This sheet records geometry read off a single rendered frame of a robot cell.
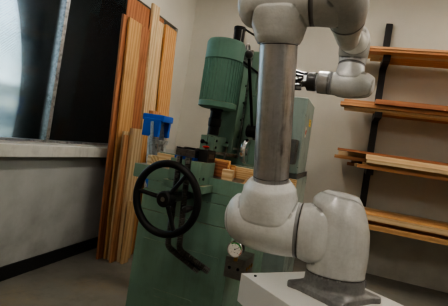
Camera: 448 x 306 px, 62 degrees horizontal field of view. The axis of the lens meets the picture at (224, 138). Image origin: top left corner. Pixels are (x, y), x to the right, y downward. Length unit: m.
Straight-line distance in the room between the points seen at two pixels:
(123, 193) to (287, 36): 2.27
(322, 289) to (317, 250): 0.10
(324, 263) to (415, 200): 2.94
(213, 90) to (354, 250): 0.92
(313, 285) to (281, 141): 0.38
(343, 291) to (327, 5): 0.70
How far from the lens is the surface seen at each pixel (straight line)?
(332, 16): 0.98
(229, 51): 1.66
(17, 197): 2.65
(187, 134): 4.24
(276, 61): 0.98
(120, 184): 2.97
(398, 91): 3.94
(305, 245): 1.02
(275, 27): 0.97
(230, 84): 1.64
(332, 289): 1.04
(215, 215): 1.52
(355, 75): 1.47
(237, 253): 1.45
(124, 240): 3.04
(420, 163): 3.44
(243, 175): 1.63
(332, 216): 1.01
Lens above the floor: 1.06
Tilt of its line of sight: level
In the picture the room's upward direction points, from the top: 9 degrees clockwise
